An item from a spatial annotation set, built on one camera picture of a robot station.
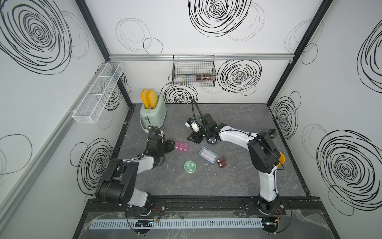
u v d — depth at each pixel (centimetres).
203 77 91
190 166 86
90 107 72
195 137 81
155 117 96
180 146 94
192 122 82
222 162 89
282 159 81
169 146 82
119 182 44
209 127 75
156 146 71
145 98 95
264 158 51
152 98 99
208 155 91
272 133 90
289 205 77
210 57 91
